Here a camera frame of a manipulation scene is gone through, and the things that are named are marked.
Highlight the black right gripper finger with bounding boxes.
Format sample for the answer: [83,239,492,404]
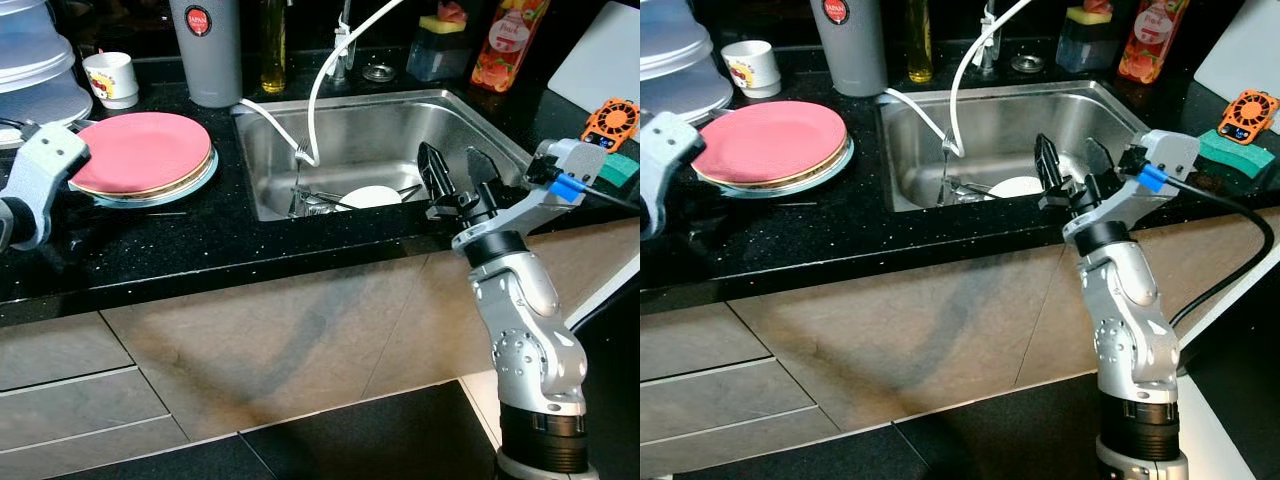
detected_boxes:
[1033,133,1063,196]
[1085,137,1121,191]
[416,142,453,201]
[465,147,506,196]

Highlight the pink plate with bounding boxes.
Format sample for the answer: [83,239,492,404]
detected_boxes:
[68,111,214,198]
[692,100,849,186]

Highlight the white plate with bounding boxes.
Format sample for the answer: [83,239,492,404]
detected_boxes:
[985,175,1046,199]
[338,184,404,209]

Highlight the stainless steel sink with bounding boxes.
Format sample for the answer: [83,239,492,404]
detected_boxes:
[232,88,536,223]
[878,80,1151,213]

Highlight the steel cutlery piece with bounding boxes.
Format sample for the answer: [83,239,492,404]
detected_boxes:
[292,188,351,217]
[940,178,996,206]

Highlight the steel fork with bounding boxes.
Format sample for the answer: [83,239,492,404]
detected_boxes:
[938,135,959,206]
[290,143,313,216]

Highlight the dark translucent soap dispenser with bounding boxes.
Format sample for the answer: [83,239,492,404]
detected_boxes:
[405,0,471,83]
[1055,0,1121,74]

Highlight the green sponge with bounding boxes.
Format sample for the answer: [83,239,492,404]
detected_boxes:
[1195,128,1276,181]
[595,150,641,191]

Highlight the orange handheld fan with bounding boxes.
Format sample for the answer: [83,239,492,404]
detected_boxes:
[1217,88,1280,146]
[580,97,641,153]

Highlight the metal faucet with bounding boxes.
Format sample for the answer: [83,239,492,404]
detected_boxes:
[978,0,1004,76]
[330,0,359,86]

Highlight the white cutting board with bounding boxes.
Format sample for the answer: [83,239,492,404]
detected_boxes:
[547,0,641,116]
[1193,0,1280,106]

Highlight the yellow oil bottle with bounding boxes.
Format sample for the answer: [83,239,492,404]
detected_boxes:
[260,0,288,96]
[906,0,934,85]

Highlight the white stacked plastic containers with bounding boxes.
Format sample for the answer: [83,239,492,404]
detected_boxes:
[640,0,734,126]
[0,0,94,131]

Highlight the grey tumbler with red logo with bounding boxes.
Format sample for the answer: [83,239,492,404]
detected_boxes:
[810,0,889,99]
[168,0,244,109]

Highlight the floral plate with teal rim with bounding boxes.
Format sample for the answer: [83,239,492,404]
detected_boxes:
[695,130,856,200]
[75,140,219,209]

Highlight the white printed cup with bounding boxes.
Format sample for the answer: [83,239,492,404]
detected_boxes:
[720,40,783,99]
[82,52,141,111]

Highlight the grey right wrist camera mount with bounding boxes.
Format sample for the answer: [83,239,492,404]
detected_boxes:
[452,138,608,253]
[1062,128,1201,243]

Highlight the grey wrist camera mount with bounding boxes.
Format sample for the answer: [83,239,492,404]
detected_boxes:
[0,120,91,251]
[452,138,608,253]
[640,110,706,241]
[1062,128,1201,243]

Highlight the black cable with blue plug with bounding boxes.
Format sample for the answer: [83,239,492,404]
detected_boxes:
[1120,150,1276,331]
[520,160,641,336]

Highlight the white flexible hose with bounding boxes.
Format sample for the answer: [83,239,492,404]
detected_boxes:
[236,0,406,169]
[880,0,1041,159]

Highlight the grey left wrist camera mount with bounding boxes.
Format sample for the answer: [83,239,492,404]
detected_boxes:
[640,110,706,241]
[0,120,91,251]

